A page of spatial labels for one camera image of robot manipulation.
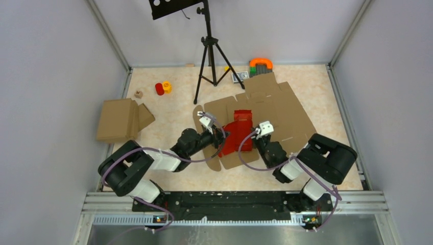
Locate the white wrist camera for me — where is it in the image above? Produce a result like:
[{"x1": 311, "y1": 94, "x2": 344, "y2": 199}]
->
[
  {"x1": 255, "y1": 121, "x2": 274, "y2": 139},
  {"x1": 197, "y1": 111, "x2": 215, "y2": 128}
]

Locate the black camera tripod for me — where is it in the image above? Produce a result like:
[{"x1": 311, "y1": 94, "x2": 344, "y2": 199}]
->
[{"x1": 193, "y1": 1, "x2": 245, "y2": 105}]

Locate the black perforated plate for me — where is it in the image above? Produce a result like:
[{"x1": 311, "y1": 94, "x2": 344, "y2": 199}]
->
[{"x1": 149, "y1": 0, "x2": 202, "y2": 20}]

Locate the playing card deck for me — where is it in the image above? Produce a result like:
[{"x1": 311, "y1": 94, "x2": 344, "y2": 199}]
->
[{"x1": 231, "y1": 71, "x2": 249, "y2": 83}]

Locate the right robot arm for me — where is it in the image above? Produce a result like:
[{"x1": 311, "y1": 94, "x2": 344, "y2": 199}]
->
[{"x1": 252, "y1": 133, "x2": 358, "y2": 210}]

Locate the folded brown cardboard box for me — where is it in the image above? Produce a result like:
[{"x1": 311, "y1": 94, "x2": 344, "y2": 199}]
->
[{"x1": 96, "y1": 98, "x2": 155, "y2": 143}]

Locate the purple cable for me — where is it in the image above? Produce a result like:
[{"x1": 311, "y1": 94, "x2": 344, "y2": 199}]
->
[
  {"x1": 101, "y1": 113, "x2": 227, "y2": 234},
  {"x1": 237, "y1": 130, "x2": 342, "y2": 232}
]

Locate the small wooden cube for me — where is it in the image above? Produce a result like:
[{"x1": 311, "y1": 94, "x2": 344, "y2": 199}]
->
[{"x1": 134, "y1": 90, "x2": 143, "y2": 99}]

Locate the yellow toy block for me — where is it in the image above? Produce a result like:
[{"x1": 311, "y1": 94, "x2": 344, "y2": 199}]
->
[{"x1": 162, "y1": 81, "x2": 172, "y2": 93}]

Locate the large flat cardboard sheet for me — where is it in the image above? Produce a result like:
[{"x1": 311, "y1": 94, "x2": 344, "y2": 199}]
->
[{"x1": 193, "y1": 72, "x2": 316, "y2": 153}]

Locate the orange arch toy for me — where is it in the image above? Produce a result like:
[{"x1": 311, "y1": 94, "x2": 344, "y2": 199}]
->
[{"x1": 249, "y1": 58, "x2": 273, "y2": 69}]

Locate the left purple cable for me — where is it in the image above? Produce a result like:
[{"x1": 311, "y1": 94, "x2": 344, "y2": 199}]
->
[{"x1": 101, "y1": 113, "x2": 227, "y2": 234}]

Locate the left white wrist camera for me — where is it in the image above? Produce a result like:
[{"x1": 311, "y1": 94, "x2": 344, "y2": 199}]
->
[{"x1": 197, "y1": 111, "x2": 215, "y2": 128}]

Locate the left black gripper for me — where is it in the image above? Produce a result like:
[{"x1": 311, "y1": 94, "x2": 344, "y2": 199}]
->
[{"x1": 188, "y1": 125, "x2": 231, "y2": 157}]

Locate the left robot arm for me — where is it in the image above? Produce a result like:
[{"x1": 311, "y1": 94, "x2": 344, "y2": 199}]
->
[{"x1": 98, "y1": 126, "x2": 228, "y2": 211}]

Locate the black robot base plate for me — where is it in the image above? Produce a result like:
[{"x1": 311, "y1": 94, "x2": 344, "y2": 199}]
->
[{"x1": 132, "y1": 191, "x2": 334, "y2": 222}]

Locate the red paper box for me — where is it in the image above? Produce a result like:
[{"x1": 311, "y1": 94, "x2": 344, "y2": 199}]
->
[{"x1": 219, "y1": 110, "x2": 253, "y2": 157}]

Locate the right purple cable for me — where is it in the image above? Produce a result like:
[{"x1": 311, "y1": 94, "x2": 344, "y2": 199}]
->
[{"x1": 237, "y1": 130, "x2": 342, "y2": 232}]

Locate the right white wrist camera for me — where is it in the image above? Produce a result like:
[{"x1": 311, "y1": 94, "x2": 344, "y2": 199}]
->
[{"x1": 255, "y1": 121, "x2": 274, "y2": 139}]

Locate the red cylinder toy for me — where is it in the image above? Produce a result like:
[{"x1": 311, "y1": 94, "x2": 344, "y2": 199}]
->
[{"x1": 155, "y1": 83, "x2": 165, "y2": 96}]

